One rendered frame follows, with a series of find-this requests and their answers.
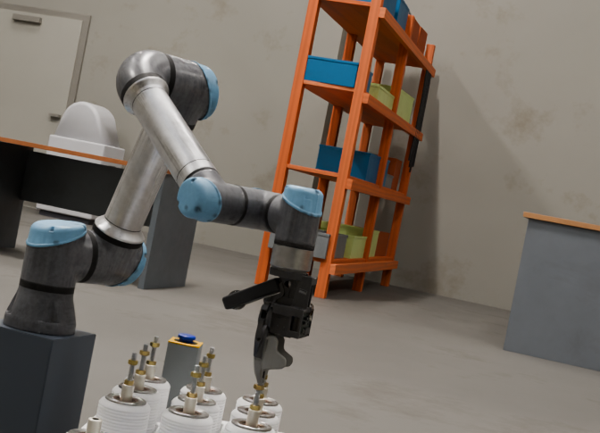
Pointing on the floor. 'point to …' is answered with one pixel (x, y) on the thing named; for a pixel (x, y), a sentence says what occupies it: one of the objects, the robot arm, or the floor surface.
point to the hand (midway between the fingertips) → (258, 375)
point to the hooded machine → (82, 117)
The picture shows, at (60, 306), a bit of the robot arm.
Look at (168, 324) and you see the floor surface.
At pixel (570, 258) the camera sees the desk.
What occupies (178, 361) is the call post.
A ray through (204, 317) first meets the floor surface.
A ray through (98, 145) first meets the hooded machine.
